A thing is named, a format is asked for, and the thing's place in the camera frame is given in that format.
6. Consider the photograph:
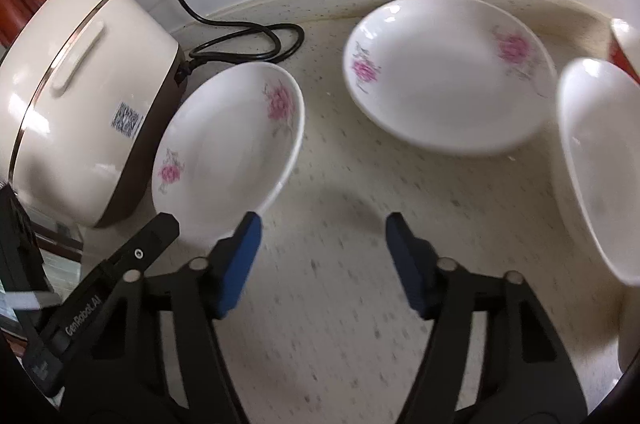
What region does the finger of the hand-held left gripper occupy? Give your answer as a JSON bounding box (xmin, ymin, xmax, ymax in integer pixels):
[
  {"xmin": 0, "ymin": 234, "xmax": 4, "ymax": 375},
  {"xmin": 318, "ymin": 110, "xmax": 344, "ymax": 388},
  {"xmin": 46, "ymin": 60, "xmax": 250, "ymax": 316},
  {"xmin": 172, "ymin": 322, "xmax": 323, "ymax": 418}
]
[{"xmin": 101, "ymin": 211, "xmax": 181, "ymax": 286}]

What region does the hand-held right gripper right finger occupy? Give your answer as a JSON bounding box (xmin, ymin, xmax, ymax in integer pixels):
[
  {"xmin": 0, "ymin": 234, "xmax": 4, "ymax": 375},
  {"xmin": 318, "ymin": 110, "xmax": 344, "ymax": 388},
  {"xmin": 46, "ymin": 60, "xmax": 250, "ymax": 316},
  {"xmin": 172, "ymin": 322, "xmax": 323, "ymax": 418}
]
[{"xmin": 385, "ymin": 212, "xmax": 589, "ymax": 424}]

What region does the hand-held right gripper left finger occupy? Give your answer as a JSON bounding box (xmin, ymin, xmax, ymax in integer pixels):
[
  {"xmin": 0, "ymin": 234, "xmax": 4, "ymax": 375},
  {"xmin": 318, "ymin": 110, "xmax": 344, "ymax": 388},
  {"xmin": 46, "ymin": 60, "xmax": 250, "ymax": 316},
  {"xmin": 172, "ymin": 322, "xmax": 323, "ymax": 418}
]
[{"xmin": 60, "ymin": 211, "xmax": 264, "ymax": 424}]

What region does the white plate with pink flowers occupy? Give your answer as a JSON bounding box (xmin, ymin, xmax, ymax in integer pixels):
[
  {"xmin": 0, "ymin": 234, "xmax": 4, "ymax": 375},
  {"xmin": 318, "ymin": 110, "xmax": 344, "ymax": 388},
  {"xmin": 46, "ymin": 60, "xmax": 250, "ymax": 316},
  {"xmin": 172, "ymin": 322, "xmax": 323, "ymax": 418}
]
[
  {"xmin": 342, "ymin": 0, "xmax": 558, "ymax": 156},
  {"xmin": 151, "ymin": 63, "xmax": 306, "ymax": 250}
]

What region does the cream rice cooker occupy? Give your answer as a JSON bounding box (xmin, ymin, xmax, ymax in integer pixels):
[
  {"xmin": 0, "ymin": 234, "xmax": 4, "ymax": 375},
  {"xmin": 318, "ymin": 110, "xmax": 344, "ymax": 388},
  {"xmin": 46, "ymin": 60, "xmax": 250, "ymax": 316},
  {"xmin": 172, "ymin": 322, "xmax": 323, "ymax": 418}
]
[{"xmin": 0, "ymin": 0, "xmax": 187, "ymax": 229}]

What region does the plain white bowl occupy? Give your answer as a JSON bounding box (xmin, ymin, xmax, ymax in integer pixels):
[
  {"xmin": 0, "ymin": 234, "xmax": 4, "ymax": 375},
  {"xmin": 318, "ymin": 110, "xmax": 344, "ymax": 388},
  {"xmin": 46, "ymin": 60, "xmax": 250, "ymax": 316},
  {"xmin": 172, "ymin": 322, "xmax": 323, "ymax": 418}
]
[{"xmin": 556, "ymin": 57, "xmax": 640, "ymax": 288}]

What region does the white bowl with red band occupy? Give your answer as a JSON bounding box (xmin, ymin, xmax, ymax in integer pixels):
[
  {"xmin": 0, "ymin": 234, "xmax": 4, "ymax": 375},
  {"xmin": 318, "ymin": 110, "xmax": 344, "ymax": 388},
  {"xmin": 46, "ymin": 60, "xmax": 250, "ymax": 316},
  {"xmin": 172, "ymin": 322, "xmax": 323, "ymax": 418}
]
[{"xmin": 609, "ymin": 18, "xmax": 640, "ymax": 85}]

